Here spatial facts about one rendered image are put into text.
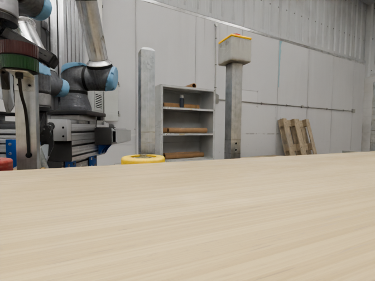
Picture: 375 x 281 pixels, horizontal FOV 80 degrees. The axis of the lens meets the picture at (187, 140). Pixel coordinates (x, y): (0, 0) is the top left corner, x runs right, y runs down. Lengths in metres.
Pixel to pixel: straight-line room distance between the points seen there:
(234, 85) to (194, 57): 3.30
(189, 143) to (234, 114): 3.09
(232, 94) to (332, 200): 0.49
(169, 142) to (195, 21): 2.02
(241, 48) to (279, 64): 4.63
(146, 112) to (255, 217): 0.44
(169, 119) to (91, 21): 2.61
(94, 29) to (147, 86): 0.61
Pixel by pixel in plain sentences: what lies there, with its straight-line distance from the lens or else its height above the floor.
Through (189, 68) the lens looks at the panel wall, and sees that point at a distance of 3.86.
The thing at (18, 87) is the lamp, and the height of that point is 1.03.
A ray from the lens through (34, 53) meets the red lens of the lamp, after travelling 0.53.
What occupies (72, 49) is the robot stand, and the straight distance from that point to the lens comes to 1.57.
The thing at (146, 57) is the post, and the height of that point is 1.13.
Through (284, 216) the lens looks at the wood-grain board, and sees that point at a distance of 0.18.
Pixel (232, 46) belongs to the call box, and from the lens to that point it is 0.68.
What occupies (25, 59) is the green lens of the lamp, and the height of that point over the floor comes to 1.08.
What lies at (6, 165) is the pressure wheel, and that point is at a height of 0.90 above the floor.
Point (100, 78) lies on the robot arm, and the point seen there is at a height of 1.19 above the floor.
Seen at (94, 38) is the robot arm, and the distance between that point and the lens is 1.14.
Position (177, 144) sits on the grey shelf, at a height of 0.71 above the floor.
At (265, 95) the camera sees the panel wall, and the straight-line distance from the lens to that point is 4.90.
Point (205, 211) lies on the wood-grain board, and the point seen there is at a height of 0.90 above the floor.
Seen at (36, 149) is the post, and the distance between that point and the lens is 0.56.
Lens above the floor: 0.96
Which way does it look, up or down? 3 degrees down
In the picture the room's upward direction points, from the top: 1 degrees clockwise
